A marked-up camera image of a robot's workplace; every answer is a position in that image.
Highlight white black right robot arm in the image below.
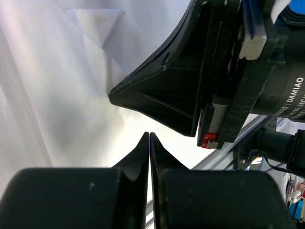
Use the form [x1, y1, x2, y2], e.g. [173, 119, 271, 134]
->
[109, 0, 305, 149]

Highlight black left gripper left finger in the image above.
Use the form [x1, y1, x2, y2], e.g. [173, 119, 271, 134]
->
[0, 133, 149, 229]

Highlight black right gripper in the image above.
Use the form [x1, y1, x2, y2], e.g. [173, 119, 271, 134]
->
[109, 0, 286, 149]

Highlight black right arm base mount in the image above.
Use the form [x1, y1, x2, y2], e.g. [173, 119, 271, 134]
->
[233, 117, 277, 171]

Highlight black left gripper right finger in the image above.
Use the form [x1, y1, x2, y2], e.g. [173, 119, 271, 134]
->
[150, 133, 296, 229]

